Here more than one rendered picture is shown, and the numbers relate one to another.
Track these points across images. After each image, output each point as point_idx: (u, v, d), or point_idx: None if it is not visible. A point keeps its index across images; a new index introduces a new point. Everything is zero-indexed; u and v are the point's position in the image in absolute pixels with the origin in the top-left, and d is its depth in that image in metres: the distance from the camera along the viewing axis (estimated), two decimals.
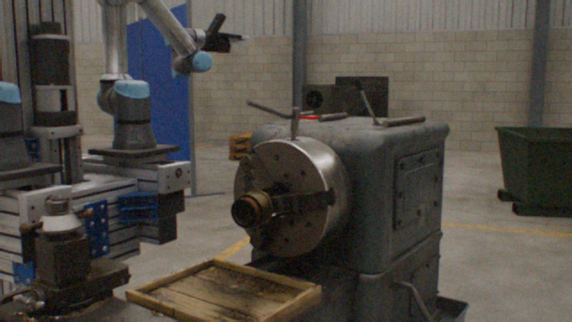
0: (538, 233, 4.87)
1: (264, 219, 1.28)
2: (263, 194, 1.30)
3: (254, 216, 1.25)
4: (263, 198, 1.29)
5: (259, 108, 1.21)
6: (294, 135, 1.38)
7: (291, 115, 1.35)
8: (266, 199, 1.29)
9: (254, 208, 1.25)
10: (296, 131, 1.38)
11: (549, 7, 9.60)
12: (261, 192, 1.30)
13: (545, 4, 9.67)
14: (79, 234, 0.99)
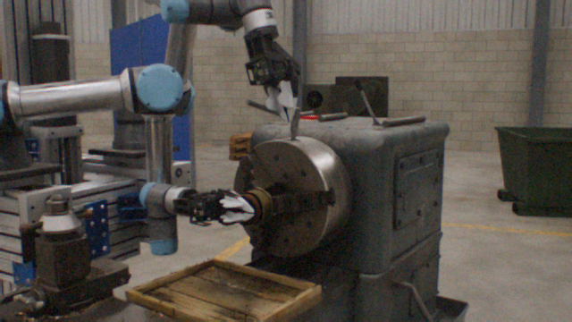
0: (538, 233, 4.87)
1: (264, 217, 1.29)
2: (264, 193, 1.30)
3: (254, 213, 1.26)
4: (264, 196, 1.29)
5: (259, 108, 1.21)
6: (294, 135, 1.38)
7: None
8: (267, 198, 1.30)
9: (255, 205, 1.26)
10: (296, 131, 1.38)
11: (549, 7, 9.60)
12: (263, 191, 1.31)
13: (545, 4, 9.67)
14: (79, 234, 0.99)
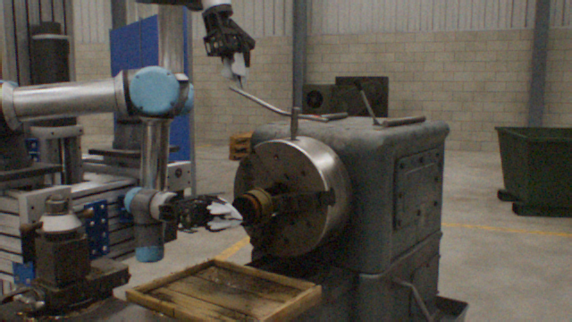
0: (538, 233, 4.87)
1: (264, 217, 1.29)
2: (264, 193, 1.30)
3: (254, 214, 1.25)
4: (263, 196, 1.29)
5: (241, 95, 1.47)
6: (290, 134, 1.39)
7: (285, 113, 1.39)
8: (266, 198, 1.30)
9: (254, 206, 1.26)
10: (290, 131, 1.38)
11: (549, 7, 9.60)
12: (262, 191, 1.30)
13: (545, 4, 9.67)
14: (79, 234, 0.99)
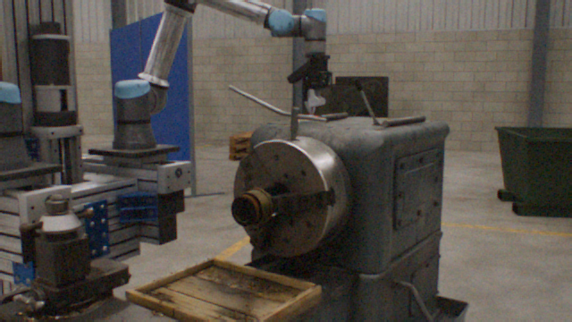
0: (538, 233, 4.87)
1: (264, 217, 1.29)
2: (264, 193, 1.30)
3: (254, 214, 1.25)
4: (263, 196, 1.29)
5: (241, 95, 1.47)
6: (290, 134, 1.39)
7: (285, 113, 1.39)
8: (266, 198, 1.30)
9: (254, 206, 1.26)
10: (290, 131, 1.38)
11: (549, 7, 9.60)
12: (262, 191, 1.30)
13: (545, 4, 9.67)
14: (79, 234, 0.99)
